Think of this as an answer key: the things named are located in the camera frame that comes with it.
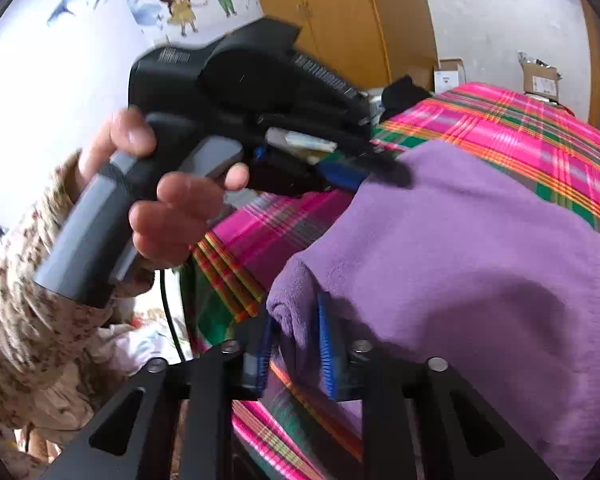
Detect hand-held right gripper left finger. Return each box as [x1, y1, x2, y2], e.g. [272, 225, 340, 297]
[42, 310, 280, 480]

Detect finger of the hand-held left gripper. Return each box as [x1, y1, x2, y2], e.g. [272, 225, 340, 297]
[252, 152, 376, 197]
[260, 110, 415, 190]

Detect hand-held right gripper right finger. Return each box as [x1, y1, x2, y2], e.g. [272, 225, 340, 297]
[316, 292, 556, 480]

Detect purple fleece garment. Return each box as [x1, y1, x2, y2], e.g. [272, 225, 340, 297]
[266, 139, 600, 480]

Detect person's left forearm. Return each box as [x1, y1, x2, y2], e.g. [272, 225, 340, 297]
[0, 150, 156, 466]

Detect person's left hand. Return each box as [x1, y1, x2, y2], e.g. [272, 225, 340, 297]
[78, 109, 250, 268]

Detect black cloth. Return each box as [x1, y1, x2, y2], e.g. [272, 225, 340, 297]
[380, 75, 434, 122]

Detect white cardboard box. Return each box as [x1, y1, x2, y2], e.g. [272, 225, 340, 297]
[432, 56, 467, 95]

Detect pink green plaid blanket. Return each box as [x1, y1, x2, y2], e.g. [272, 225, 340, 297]
[179, 82, 600, 480]

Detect wooden wardrobe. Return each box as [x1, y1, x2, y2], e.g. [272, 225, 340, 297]
[244, 0, 438, 92]

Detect printed bed sheet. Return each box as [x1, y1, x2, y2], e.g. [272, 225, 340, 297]
[97, 305, 193, 378]

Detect brown cardboard box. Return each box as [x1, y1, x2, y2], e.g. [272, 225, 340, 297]
[517, 51, 564, 104]

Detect cartoon wall sticker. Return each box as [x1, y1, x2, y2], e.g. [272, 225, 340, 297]
[45, 0, 262, 47]

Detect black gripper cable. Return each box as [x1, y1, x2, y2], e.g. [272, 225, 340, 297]
[157, 266, 190, 365]

